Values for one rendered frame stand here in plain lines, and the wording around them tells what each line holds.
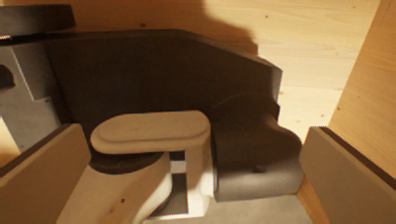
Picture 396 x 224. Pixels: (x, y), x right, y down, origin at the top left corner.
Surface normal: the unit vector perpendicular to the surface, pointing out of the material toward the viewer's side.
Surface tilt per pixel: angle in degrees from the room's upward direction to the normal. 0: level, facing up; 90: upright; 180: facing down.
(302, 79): 0
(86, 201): 90
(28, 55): 45
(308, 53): 0
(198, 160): 0
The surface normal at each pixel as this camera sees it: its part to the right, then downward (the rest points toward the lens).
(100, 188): -0.02, -0.88
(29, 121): 0.08, 0.47
